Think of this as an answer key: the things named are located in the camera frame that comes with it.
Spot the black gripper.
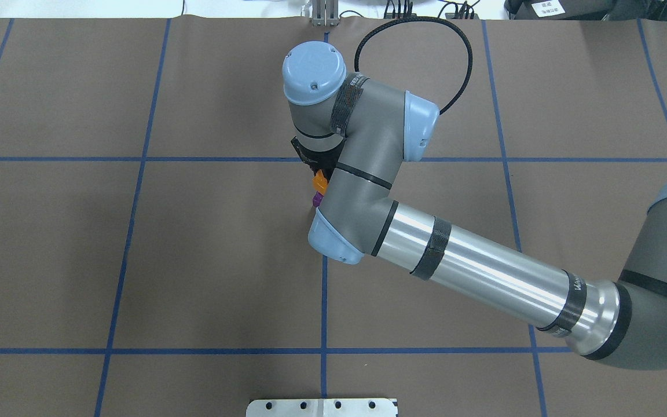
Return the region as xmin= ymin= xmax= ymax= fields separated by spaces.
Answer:
xmin=291 ymin=136 xmax=345 ymax=174

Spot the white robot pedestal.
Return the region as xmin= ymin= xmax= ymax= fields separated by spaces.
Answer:
xmin=245 ymin=398 xmax=399 ymax=416

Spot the purple trapezoid block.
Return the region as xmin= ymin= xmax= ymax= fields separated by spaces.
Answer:
xmin=311 ymin=192 xmax=325 ymax=208

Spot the aluminium frame post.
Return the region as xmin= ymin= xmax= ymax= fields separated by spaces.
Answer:
xmin=304 ymin=0 xmax=340 ymax=27

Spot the orange trapezoid block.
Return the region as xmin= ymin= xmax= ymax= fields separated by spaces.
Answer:
xmin=312 ymin=170 xmax=329 ymax=196

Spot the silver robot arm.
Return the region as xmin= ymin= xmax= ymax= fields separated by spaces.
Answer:
xmin=281 ymin=41 xmax=667 ymax=370

